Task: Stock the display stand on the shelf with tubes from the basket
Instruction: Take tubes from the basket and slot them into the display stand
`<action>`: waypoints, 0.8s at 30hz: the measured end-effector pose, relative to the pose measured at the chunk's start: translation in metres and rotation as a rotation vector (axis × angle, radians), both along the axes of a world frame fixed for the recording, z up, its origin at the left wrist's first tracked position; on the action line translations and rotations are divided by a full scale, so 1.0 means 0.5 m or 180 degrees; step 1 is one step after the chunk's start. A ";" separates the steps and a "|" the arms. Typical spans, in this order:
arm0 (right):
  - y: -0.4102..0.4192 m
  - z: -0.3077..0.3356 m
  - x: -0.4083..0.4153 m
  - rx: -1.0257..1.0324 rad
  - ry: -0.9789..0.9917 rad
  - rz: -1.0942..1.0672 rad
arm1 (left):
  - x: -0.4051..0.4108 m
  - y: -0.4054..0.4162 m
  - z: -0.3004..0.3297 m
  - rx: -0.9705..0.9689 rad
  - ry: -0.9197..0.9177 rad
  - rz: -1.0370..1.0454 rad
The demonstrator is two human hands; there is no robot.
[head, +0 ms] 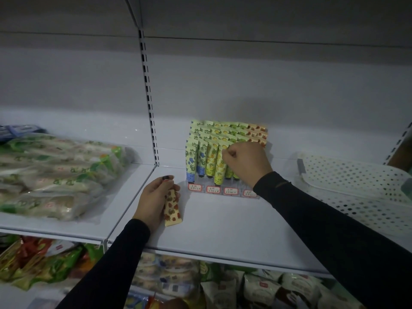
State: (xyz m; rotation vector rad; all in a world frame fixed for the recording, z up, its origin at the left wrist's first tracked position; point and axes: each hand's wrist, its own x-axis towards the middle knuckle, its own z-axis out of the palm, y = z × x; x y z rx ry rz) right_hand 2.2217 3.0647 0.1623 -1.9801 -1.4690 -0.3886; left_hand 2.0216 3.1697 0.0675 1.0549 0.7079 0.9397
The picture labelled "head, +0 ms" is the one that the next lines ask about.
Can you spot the person's left hand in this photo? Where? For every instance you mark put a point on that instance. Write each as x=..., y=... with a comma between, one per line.
x=151, y=202

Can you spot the row of cream tubes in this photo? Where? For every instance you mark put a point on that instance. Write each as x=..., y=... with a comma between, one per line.
x=225, y=128

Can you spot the person's right hand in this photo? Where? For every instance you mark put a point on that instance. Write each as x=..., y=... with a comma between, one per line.
x=249, y=162

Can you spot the orange brown snack packet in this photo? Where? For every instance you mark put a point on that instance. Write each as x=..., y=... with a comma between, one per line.
x=167, y=303

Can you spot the blue white packet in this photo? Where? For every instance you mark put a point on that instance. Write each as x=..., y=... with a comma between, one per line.
x=22, y=130

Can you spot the heap of assorted snack packets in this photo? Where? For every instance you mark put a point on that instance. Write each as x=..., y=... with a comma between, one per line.
x=48, y=262

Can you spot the person's right forearm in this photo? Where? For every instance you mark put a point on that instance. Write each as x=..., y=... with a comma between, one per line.
x=331, y=231

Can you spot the group of white green pouches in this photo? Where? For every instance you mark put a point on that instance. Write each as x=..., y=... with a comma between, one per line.
x=267, y=289

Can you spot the pile of white sweet bags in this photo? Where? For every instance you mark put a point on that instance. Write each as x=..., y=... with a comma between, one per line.
x=167, y=276

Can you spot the clear acrylic display rack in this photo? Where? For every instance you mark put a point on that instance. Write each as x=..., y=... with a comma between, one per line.
x=233, y=184

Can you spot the clear bag of green sweets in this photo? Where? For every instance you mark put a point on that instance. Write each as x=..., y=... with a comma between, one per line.
x=64, y=176

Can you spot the white store shelf unit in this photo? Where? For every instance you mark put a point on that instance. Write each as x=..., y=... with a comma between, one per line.
x=257, y=86

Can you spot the blue yellow snack packet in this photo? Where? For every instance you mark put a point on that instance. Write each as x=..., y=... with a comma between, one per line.
x=135, y=301

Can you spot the white perforated basket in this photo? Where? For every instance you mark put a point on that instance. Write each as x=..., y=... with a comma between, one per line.
x=354, y=183

